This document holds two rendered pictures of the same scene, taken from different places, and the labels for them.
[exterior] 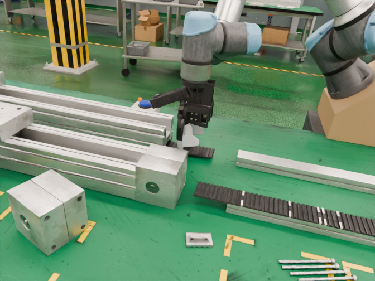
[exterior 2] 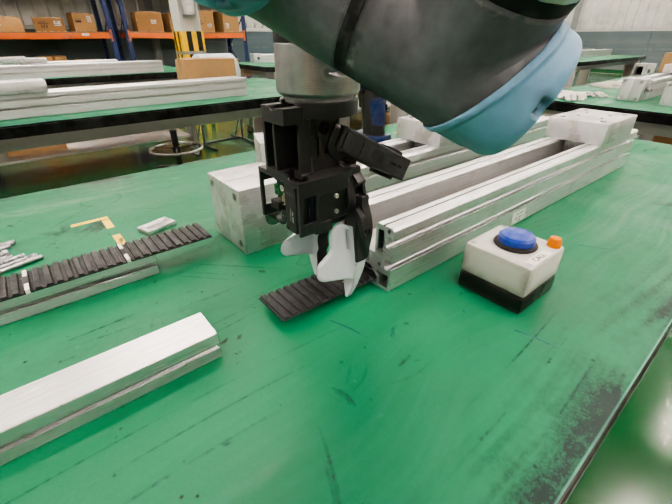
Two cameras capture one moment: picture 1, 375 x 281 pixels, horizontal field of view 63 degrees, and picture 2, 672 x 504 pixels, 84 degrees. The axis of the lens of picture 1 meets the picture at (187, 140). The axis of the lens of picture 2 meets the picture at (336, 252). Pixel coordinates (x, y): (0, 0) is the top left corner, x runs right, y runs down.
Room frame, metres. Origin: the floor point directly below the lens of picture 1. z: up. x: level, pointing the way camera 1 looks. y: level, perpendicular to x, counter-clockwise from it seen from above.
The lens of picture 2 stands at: (0.99, -0.28, 1.05)
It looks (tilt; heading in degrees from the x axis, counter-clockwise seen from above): 30 degrees down; 129
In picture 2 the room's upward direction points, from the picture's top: straight up
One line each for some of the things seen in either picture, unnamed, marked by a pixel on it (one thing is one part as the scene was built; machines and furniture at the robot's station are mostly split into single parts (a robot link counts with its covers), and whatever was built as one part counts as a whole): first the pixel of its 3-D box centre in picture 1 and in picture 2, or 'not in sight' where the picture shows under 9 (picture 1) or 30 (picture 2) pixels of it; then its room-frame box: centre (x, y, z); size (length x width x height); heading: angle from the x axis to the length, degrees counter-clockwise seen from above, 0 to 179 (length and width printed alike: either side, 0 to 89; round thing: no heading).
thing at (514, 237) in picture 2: (145, 104); (516, 240); (0.91, 0.15, 0.84); 0.04 x 0.04 x 0.02
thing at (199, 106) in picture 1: (196, 101); (314, 164); (0.74, -0.01, 0.94); 0.09 x 0.08 x 0.12; 78
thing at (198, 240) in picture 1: (198, 240); (157, 226); (0.42, -0.04, 0.78); 0.05 x 0.03 x 0.01; 96
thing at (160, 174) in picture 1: (163, 172); (258, 207); (0.57, 0.05, 0.83); 0.12 x 0.09 x 0.10; 168
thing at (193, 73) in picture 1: (196, 70); (320, 73); (0.75, -0.01, 1.02); 0.08 x 0.08 x 0.05
